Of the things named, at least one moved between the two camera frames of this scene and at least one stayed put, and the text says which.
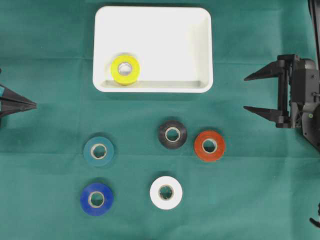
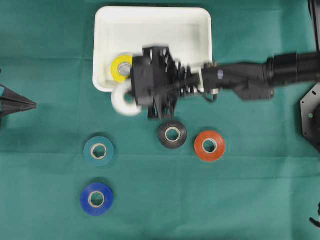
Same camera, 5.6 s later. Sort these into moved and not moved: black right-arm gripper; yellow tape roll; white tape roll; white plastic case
Moved: black right-arm gripper; white tape roll
Not moved: yellow tape roll; white plastic case
